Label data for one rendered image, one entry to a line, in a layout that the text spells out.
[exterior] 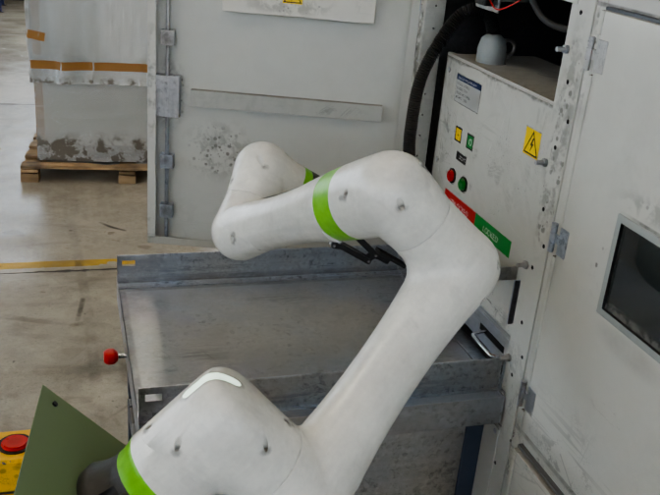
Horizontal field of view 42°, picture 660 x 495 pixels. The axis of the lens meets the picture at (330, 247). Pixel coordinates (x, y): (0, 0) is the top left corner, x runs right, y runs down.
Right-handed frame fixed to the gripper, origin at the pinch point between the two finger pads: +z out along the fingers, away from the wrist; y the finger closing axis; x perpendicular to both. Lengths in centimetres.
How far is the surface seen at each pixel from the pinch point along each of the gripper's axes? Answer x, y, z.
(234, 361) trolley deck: 9.9, 33.9, -22.1
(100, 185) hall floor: -340, 112, 12
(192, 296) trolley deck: -19.6, 35.9, -25.4
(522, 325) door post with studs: 31.7, -4.0, 11.8
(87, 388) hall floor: -120, 120, -1
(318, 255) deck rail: -27.8, 16.1, -0.5
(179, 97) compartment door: -51, 3, -43
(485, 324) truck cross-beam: 13.4, 2.9, 19.4
